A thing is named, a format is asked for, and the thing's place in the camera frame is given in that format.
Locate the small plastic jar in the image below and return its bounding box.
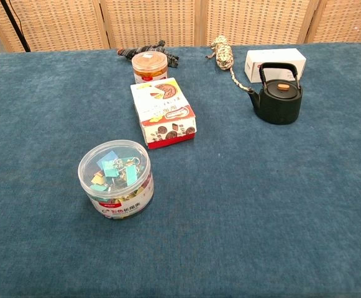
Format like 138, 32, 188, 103
131, 51, 171, 85

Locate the black round object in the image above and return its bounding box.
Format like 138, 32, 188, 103
247, 62, 304, 125

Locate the white and red snack box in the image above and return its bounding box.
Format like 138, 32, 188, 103
130, 77, 198, 150

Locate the clear tub of binder clips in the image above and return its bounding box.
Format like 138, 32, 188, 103
77, 139, 155, 220

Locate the blue carpet table cover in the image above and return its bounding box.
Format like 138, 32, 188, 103
0, 43, 361, 298

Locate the dark striped knit glove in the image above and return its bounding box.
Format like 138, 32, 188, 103
117, 40, 181, 70

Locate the woven rattan folding screen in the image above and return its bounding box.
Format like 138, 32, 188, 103
0, 0, 361, 53

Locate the white cardboard box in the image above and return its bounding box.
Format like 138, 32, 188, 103
244, 48, 307, 84

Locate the black tripod stand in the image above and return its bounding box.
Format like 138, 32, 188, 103
0, 0, 32, 53

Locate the beige braided rope bundle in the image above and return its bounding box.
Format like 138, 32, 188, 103
205, 35, 256, 94

